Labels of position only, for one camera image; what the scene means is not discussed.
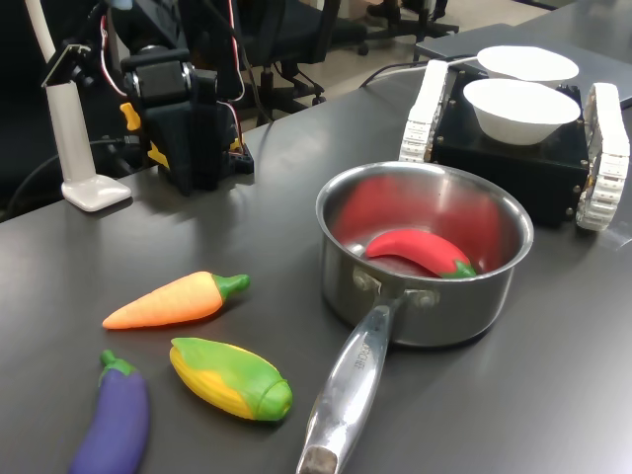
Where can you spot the orange toy carrot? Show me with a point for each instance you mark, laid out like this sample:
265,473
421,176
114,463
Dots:
168,303

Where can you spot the red toy chilli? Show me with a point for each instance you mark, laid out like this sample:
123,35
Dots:
419,249

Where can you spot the yellow green toy corn cob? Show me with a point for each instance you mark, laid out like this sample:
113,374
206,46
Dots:
222,380

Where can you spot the yellow black table clamp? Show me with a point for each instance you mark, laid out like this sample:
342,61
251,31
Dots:
159,155
129,116

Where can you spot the black vehicle with white tracks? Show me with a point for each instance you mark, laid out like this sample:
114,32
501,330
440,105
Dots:
508,168

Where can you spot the black office chair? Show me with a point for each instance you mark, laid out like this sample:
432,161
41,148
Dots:
296,29

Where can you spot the white bowl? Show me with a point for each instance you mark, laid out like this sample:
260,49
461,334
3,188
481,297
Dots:
528,61
518,113

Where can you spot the purple toy aubergine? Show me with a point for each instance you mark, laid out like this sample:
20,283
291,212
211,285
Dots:
118,419

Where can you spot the white post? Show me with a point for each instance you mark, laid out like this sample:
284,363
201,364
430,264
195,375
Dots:
74,138

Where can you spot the black camera board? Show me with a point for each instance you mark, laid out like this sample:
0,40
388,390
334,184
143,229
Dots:
61,66

